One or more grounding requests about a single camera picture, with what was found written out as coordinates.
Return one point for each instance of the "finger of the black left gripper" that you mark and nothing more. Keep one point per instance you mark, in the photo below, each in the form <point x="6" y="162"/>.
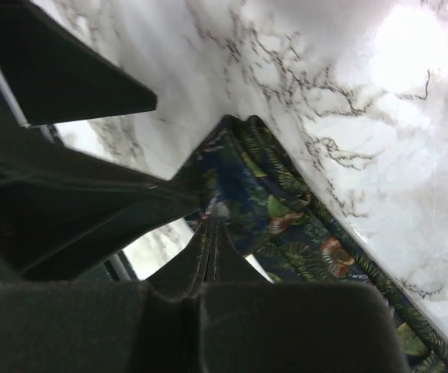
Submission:
<point x="53" y="77"/>
<point x="63" y="212"/>

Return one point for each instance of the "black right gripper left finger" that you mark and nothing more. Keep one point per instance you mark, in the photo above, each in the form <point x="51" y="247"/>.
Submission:
<point x="118" y="326"/>

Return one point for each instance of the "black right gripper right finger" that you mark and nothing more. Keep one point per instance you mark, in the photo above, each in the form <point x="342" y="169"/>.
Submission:
<point x="247" y="324"/>

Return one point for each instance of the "dark green nature-print tie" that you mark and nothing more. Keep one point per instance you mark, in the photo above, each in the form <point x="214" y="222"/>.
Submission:
<point x="247" y="181"/>

